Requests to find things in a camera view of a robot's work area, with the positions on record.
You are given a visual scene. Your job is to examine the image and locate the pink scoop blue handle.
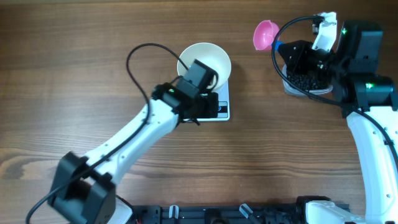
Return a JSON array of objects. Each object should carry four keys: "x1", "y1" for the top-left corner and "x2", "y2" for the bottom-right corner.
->
[{"x1": 253, "y1": 20, "x2": 279, "y2": 52}]

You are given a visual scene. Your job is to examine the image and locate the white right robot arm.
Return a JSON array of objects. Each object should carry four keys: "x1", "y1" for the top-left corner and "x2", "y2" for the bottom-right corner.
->
[{"x1": 271, "y1": 15, "x2": 397, "y2": 223}]

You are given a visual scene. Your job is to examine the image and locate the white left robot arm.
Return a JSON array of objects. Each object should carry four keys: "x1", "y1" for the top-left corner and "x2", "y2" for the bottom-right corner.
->
[{"x1": 47, "y1": 60, "x2": 222, "y2": 224}]

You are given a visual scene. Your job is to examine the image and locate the white digital kitchen scale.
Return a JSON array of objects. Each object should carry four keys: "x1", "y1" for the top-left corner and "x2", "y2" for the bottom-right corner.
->
[{"x1": 184, "y1": 82, "x2": 231, "y2": 123}]

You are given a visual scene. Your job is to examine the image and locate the white bowl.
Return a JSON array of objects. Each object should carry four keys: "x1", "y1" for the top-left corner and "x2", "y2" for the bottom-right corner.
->
[{"x1": 177, "y1": 42, "x2": 231, "y2": 93}]

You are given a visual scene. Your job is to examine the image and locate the black beans in container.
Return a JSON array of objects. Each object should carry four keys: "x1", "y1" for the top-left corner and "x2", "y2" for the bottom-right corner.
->
[{"x1": 287, "y1": 72, "x2": 328, "y2": 90}]

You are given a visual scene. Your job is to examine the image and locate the clear plastic bean container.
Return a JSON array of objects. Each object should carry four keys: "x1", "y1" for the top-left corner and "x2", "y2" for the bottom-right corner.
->
[{"x1": 281, "y1": 64, "x2": 333, "y2": 97}]

